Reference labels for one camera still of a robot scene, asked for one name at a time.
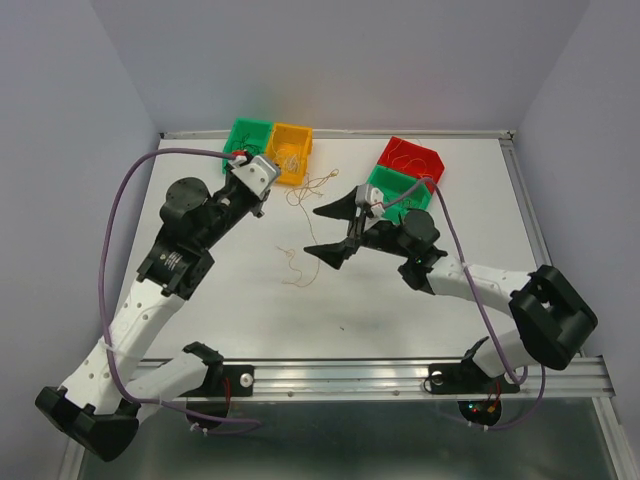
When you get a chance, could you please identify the green plastic bin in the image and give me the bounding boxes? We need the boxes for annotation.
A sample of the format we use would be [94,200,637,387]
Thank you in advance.
[368,165,432,224]
[223,117,273,155]

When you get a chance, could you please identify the white thin wire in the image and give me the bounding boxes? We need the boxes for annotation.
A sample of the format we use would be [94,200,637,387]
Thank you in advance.
[272,142,307,176]

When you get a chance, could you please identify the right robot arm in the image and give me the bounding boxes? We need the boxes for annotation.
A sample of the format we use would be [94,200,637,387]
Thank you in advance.
[305,184,598,394]

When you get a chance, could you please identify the aluminium front rail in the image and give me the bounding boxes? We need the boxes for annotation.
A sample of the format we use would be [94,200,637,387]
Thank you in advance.
[226,358,615,403]

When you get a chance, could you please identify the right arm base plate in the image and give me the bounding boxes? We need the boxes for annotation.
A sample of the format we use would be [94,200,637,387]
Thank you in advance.
[423,362,520,395]

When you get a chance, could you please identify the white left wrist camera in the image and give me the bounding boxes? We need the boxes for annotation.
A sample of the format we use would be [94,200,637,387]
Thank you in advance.
[229,154,281,200]

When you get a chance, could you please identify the brown thin wire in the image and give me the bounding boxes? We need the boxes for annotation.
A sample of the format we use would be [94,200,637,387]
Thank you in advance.
[232,132,264,156]

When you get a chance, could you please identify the yellow plastic bin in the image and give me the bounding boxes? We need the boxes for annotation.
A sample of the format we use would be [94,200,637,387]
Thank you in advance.
[266,123,313,186]

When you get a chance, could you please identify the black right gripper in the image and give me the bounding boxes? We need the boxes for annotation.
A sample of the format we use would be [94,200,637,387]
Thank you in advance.
[303,185,413,268]

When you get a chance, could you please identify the red plastic bin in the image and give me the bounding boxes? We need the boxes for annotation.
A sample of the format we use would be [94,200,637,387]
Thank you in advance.
[377,136,445,183]

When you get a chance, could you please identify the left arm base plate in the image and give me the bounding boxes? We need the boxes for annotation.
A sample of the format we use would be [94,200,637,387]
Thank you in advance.
[176,363,255,398]

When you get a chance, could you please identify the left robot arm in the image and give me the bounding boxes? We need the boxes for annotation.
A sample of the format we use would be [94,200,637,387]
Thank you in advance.
[35,166,276,461]

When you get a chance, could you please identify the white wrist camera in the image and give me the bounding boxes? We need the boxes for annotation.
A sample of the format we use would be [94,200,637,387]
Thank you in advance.
[229,154,281,200]
[355,183,385,219]

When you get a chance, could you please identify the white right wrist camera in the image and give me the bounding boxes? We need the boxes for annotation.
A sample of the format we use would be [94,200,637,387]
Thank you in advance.
[355,183,385,219]

